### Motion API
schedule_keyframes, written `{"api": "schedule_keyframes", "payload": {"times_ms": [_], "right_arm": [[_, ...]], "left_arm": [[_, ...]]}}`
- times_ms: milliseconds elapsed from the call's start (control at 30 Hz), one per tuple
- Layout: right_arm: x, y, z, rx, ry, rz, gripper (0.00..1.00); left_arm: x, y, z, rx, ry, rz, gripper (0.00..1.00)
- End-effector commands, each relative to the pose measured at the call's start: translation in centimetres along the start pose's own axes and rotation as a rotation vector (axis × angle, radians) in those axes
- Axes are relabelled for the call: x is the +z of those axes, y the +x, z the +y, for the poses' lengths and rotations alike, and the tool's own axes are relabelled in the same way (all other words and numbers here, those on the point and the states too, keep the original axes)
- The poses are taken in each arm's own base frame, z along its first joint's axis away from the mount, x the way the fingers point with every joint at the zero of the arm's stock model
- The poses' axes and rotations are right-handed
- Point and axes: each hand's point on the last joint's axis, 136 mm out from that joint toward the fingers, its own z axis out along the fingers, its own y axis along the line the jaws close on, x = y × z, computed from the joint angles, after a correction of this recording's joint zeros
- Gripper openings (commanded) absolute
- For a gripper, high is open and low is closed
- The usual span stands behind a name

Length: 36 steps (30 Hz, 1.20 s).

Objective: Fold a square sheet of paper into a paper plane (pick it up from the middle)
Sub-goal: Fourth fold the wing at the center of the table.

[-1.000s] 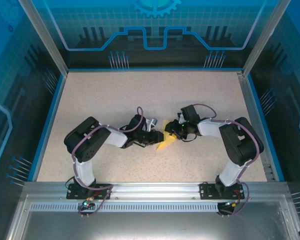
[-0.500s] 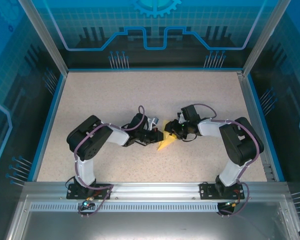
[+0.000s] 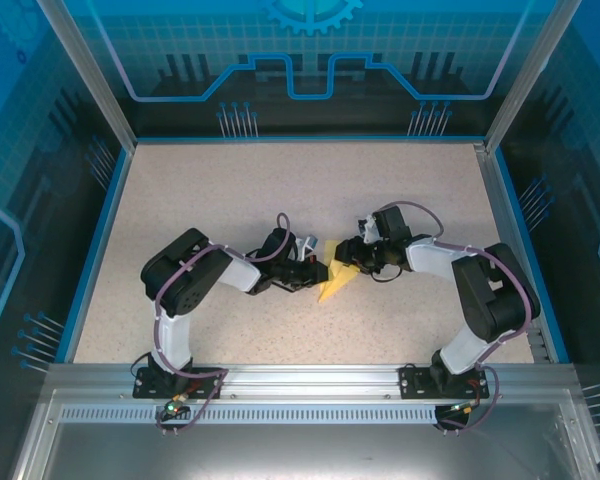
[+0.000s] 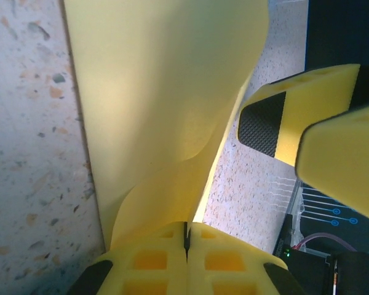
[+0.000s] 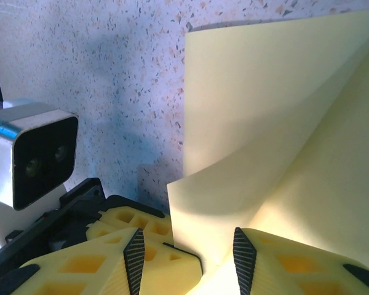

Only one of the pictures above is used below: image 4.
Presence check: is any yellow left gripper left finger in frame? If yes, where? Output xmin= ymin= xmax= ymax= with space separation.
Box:
xmin=67 ymin=221 xmax=188 ymax=295

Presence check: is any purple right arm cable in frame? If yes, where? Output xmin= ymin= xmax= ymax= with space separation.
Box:
xmin=296 ymin=232 xmax=357 ymax=253

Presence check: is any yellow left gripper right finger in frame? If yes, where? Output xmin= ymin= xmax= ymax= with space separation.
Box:
xmin=186 ymin=221 xmax=305 ymax=295

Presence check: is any yellow cloth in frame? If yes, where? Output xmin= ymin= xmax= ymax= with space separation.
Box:
xmin=61 ymin=0 xmax=270 ymax=246

